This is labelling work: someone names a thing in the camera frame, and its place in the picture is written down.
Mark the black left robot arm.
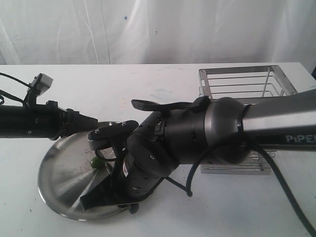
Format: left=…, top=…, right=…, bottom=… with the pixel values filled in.
left=0, top=101, right=98, bottom=140

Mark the black knife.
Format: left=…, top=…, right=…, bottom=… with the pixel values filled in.
left=128, top=203, right=139, bottom=215

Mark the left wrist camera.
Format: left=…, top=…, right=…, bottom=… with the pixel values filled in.
left=24, top=73, right=53, bottom=108

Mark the white backdrop curtain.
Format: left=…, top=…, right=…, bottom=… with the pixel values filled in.
left=0, top=0, right=316, bottom=70

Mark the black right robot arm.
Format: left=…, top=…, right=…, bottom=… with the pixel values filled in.
left=80, top=90, right=316, bottom=212

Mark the green cucumber piece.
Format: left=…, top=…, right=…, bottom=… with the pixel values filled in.
left=90, top=157, right=104, bottom=169

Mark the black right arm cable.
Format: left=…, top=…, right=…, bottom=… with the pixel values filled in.
left=93, top=98, right=316, bottom=237

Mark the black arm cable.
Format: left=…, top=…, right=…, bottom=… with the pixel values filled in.
left=0, top=72, right=33, bottom=104
left=93, top=98, right=316, bottom=237

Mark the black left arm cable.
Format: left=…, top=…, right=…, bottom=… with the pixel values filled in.
left=0, top=72, right=33, bottom=104

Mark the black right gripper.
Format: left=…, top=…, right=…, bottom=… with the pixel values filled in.
left=80, top=148, right=173, bottom=210

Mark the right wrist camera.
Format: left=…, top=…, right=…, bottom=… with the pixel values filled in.
left=87, top=120, right=139, bottom=150

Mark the steel wire utensil rack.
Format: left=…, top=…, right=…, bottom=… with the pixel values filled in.
left=199, top=65, right=297, bottom=175

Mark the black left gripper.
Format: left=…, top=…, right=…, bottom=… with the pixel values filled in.
left=46, top=100, right=98, bottom=140

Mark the round stainless steel plate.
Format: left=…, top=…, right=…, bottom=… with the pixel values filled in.
left=38, top=121, right=129, bottom=221

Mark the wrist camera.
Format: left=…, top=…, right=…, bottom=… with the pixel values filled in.
left=87, top=120, right=139, bottom=150
left=24, top=73, right=53, bottom=108

